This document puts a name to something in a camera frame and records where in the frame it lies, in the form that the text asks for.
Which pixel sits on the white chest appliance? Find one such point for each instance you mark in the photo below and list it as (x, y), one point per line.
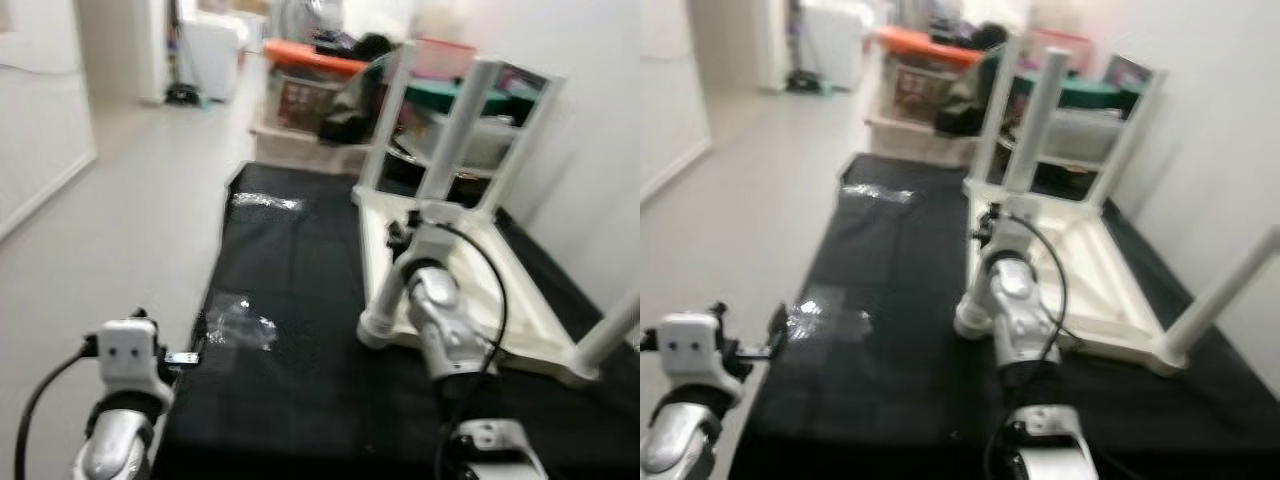
(835, 45)
(215, 55)

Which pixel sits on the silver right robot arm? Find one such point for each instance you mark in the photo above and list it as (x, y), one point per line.
(450, 320)
(1020, 310)

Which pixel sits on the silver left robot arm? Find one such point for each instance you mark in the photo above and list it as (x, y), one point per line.
(680, 440)
(115, 440)

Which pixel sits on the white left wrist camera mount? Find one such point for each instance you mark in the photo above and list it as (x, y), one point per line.
(128, 355)
(695, 350)

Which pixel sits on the clear plastic container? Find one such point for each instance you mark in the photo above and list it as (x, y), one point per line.
(1095, 138)
(490, 145)

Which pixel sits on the dark metal basin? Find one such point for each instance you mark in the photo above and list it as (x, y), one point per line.
(1060, 175)
(410, 165)

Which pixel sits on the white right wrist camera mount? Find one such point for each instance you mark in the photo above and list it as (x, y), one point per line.
(1012, 240)
(432, 240)

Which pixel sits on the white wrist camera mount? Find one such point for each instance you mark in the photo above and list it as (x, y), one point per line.
(128, 355)
(695, 350)
(432, 240)
(1012, 240)

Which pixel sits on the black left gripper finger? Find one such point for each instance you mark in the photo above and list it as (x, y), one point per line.
(140, 315)
(718, 312)
(775, 332)
(195, 340)

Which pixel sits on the beige cloth covered table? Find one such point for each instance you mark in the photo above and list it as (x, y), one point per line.
(915, 142)
(300, 150)

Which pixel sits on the dark picture frame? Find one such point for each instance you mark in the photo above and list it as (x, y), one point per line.
(520, 80)
(1130, 72)

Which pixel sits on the green pot lid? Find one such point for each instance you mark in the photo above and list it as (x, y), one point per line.
(430, 98)
(1085, 90)

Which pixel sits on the orange lid storage box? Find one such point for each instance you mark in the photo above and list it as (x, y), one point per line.
(300, 90)
(915, 80)

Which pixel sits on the white plastic children table top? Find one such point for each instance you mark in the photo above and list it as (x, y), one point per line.
(540, 300)
(1110, 290)

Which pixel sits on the black tablecloth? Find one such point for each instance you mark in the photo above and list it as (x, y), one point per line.
(300, 400)
(880, 400)

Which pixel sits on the pink box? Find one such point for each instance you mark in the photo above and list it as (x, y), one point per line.
(445, 58)
(1075, 50)

